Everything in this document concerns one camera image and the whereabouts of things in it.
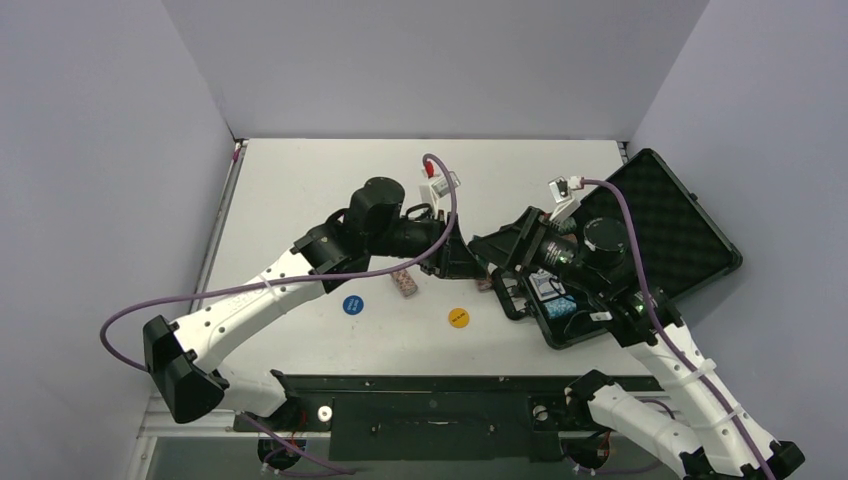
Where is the light blue chip stack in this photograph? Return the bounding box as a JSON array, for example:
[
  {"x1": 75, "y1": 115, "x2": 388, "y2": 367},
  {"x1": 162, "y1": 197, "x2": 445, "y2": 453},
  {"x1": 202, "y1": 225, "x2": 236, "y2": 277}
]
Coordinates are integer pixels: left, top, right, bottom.
[{"x1": 543, "y1": 296, "x2": 577, "y2": 319}]

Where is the blue small blind button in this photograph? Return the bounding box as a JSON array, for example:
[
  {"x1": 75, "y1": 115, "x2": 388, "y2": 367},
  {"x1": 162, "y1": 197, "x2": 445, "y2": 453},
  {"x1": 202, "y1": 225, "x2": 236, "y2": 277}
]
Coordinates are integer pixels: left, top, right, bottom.
[{"x1": 342, "y1": 295, "x2": 364, "y2": 316}]

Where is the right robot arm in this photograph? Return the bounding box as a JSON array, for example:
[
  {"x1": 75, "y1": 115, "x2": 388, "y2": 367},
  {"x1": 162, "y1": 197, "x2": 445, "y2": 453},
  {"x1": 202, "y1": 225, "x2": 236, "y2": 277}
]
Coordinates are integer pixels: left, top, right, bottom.
[{"x1": 470, "y1": 208, "x2": 805, "y2": 479}]

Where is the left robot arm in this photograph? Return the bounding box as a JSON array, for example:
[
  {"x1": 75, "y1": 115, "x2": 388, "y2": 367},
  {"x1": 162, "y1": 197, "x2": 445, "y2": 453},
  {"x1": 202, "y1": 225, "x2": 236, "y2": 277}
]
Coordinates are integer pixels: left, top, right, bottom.
[{"x1": 142, "y1": 173, "x2": 485, "y2": 430}]

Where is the black poker set case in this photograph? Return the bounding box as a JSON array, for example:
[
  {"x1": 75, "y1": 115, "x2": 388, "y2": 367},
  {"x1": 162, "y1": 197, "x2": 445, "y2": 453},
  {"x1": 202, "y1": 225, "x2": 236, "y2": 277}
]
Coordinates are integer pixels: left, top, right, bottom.
[{"x1": 490, "y1": 149, "x2": 743, "y2": 350}]

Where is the red brown chip stack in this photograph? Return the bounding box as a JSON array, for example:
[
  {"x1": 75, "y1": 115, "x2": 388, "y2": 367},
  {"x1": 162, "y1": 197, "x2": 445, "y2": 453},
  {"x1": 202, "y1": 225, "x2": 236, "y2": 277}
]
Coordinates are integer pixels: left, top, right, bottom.
[{"x1": 475, "y1": 275, "x2": 493, "y2": 292}]

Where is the pink chip stack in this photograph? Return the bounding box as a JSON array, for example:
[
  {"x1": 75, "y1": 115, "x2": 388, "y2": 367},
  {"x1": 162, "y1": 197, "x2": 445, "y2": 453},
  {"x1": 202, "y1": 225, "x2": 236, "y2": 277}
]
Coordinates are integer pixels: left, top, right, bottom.
[{"x1": 389, "y1": 269, "x2": 418, "y2": 298}]

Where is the blue playing card deck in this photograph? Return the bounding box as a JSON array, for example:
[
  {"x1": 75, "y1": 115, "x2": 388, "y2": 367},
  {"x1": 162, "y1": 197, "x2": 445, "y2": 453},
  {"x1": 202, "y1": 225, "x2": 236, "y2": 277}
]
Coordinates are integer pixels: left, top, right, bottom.
[{"x1": 529, "y1": 273, "x2": 567, "y2": 302}]

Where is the yellow big blind button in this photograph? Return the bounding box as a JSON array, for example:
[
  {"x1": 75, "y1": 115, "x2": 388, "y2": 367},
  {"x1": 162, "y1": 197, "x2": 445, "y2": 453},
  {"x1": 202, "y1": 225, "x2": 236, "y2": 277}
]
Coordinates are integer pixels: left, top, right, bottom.
[{"x1": 448, "y1": 308, "x2": 470, "y2": 329}]

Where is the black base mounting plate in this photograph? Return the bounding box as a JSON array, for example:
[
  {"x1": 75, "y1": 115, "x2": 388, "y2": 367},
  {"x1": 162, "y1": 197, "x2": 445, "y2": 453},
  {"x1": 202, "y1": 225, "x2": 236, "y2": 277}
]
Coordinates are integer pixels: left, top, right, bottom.
[{"x1": 234, "y1": 374, "x2": 602, "y2": 462}]

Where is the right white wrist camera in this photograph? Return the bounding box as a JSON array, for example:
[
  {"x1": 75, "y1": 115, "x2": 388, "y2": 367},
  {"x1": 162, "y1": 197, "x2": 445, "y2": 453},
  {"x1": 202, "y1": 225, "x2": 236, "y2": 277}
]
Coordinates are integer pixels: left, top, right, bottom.
[{"x1": 548, "y1": 176, "x2": 584, "y2": 226}]

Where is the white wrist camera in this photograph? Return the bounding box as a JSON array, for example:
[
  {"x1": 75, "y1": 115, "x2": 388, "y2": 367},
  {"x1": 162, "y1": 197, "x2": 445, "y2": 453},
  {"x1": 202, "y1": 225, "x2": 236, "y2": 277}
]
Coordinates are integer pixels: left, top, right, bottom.
[
  {"x1": 548, "y1": 176, "x2": 584, "y2": 226},
  {"x1": 419, "y1": 169, "x2": 450, "y2": 210}
]

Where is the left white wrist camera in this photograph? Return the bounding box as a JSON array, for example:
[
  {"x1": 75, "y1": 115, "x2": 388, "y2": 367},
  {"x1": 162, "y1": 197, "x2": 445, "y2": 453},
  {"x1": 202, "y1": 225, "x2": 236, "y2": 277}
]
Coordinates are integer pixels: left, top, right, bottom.
[{"x1": 419, "y1": 169, "x2": 450, "y2": 210}]

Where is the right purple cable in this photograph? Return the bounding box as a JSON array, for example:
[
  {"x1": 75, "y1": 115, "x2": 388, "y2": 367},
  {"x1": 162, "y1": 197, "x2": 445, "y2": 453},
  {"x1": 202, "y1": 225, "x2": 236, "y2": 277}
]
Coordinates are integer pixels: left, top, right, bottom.
[{"x1": 579, "y1": 177, "x2": 776, "y2": 480}]

